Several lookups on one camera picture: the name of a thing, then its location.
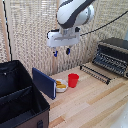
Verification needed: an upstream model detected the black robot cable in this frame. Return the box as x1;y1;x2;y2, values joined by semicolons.
79;9;128;37

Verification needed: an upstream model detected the dark blue book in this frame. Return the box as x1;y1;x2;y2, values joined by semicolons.
31;67;58;101

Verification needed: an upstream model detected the yellow food piece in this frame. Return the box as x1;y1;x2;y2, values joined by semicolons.
56;84;67;90
55;80;63;85

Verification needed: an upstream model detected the thin black pole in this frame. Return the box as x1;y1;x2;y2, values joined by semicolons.
1;0;13;62

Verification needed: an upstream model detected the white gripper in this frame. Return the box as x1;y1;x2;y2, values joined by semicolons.
46;27;82;58

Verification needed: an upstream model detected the beige woven folding screen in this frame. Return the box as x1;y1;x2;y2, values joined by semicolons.
0;0;128;76

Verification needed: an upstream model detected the black wire rack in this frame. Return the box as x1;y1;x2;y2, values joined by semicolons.
79;63;112;86

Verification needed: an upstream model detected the red plastic cup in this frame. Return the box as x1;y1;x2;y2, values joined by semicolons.
67;73;80;89

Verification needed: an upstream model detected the black fabric storage box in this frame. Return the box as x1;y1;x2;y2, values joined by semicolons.
0;59;51;128

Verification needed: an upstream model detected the black toaster oven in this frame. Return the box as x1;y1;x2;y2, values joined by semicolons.
91;37;128;80

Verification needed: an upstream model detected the white small bowl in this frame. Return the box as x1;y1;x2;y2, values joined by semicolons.
54;78;69;94

